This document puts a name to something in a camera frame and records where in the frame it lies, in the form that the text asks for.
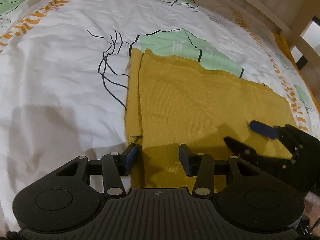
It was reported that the person's right forearm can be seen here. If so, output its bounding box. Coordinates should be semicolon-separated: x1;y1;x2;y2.
304;191;320;220

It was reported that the yellow knit sweater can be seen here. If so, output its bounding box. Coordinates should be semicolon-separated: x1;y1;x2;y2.
124;47;298;188

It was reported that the wooden bed frame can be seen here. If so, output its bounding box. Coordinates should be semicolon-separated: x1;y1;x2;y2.
200;0;320;68

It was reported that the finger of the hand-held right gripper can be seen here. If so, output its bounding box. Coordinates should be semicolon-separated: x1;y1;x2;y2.
224;136;259;158
251;120;288;140

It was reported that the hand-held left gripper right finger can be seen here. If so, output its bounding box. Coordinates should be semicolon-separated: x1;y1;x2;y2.
178;144;262;197

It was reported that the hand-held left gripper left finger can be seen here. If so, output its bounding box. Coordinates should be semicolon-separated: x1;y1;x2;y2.
56;144;138;197

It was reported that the white printed bedsheet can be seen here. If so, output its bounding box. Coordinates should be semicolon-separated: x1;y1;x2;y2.
0;0;320;233

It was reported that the orange mattress sheet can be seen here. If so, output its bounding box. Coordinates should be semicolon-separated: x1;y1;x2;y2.
272;31;304;73

